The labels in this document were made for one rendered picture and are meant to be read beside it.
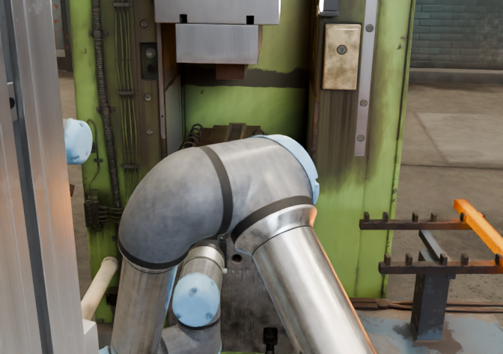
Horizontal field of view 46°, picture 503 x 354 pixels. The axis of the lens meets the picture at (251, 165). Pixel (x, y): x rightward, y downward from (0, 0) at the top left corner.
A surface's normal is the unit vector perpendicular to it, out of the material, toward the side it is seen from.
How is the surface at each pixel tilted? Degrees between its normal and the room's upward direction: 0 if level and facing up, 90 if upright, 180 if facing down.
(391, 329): 0
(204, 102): 90
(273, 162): 39
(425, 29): 91
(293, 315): 76
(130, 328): 106
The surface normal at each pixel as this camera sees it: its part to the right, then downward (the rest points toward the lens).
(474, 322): 0.01, -0.94
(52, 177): 0.94, 0.13
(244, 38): -0.04, 0.34
